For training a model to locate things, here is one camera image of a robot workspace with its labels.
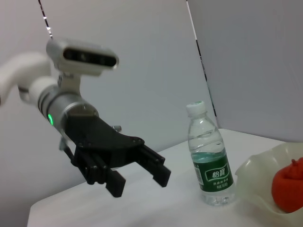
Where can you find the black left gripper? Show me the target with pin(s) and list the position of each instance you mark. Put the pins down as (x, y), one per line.
(101, 137)

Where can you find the clear water bottle green label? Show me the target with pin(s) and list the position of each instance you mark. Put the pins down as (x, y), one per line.
(210, 165)

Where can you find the red-orange toy orange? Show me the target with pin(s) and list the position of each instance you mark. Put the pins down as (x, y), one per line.
(288, 186)

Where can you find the pale green glass fruit plate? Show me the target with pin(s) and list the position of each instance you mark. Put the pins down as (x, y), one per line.
(255, 179)

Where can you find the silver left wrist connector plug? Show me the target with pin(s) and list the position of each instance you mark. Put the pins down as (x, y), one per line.
(117, 128)

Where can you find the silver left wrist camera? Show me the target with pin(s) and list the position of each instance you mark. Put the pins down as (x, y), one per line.
(82, 56)

